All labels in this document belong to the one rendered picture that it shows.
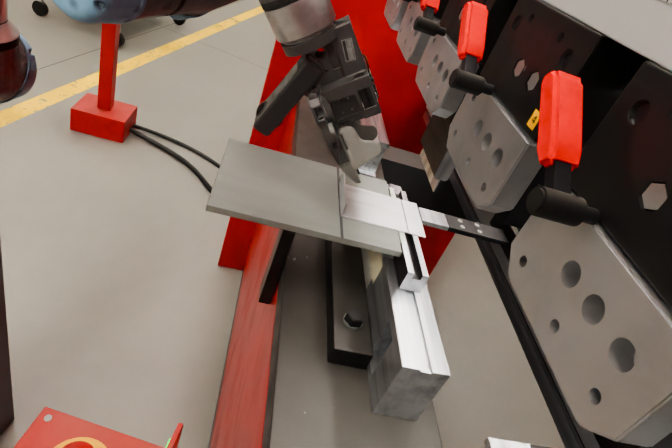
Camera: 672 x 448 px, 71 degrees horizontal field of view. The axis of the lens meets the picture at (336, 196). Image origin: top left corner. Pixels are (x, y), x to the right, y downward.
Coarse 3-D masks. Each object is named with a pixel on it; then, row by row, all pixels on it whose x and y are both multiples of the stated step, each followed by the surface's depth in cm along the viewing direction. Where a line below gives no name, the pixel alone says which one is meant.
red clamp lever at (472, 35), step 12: (468, 12) 45; (480, 12) 45; (468, 24) 45; (480, 24) 45; (468, 36) 44; (480, 36) 44; (468, 48) 44; (480, 48) 44; (468, 60) 44; (480, 60) 45; (456, 72) 43; (468, 72) 43; (456, 84) 43; (468, 84) 43; (480, 84) 43
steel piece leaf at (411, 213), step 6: (402, 204) 73; (408, 204) 74; (414, 204) 74; (408, 210) 72; (414, 210) 73; (408, 216) 71; (414, 216) 71; (408, 222) 69; (414, 222) 70; (420, 222) 70; (408, 228) 68; (414, 228) 69; (420, 228) 69; (414, 234) 67; (420, 234) 68
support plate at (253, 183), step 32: (224, 160) 67; (256, 160) 70; (288, 160) 73; (224, 192) 61; (256, 192) 63; (288, 192) 66; (320, 192) 68; (384, 192) 75; (288, 224) 60; (320, 224) 62; (352, 224) 65
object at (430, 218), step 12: (420, 216) 72; (432, 216) 72; (444, 216) 74; (444, 228) 72; (456, 228) 72; (468, 228) 73; (480, 228) 74; (492, 228) 76; (504, 228) 76; (516, 228) 74; (492, 240) 73; (504, 240) 74; (504, 252) 74
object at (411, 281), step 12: (408, 240) 68; (408, 252) 64; (420, 252) 64; (396, 264) 65; (408, 264) 61; (420, 264) 62; (408, 276) 60; (420, 276) 61; (408, 288) 62; (420, 288) 62
